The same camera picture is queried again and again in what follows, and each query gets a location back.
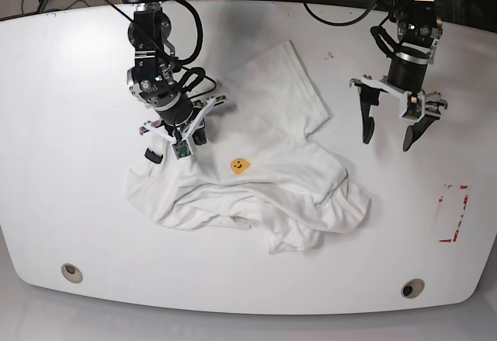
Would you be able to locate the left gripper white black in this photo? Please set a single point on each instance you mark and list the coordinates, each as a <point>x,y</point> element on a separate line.
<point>405,77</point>

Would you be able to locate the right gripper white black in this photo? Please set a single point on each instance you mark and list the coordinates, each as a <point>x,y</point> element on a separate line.
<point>185,120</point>

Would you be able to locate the white T-shirt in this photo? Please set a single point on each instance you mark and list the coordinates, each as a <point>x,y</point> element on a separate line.
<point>259,168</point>

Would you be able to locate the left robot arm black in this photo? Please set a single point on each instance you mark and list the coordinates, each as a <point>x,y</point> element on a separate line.
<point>419,30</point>

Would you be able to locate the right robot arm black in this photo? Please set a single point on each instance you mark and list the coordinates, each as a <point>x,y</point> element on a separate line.
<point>164,82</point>

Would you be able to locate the red tape rectangle marking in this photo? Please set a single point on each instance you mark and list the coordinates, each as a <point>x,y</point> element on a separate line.
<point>450,213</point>

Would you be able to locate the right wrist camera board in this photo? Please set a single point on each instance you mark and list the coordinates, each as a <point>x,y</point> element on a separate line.
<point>182,149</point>

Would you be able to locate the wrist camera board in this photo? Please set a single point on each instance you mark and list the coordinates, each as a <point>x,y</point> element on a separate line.
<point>182,149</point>
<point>414,108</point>

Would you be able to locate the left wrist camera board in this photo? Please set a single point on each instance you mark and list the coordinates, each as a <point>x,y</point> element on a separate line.
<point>414,108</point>

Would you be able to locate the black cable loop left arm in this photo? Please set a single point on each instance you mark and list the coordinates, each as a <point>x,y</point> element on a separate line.
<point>359,16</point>

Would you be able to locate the right table cable grommet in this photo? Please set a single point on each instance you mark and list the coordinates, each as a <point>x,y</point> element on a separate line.
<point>413,288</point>

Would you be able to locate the table cable grommet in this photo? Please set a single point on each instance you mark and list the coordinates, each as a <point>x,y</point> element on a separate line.
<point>413,288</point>
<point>71,273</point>

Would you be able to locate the left table cable grommet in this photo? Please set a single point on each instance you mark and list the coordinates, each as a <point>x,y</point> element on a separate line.
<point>71,273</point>

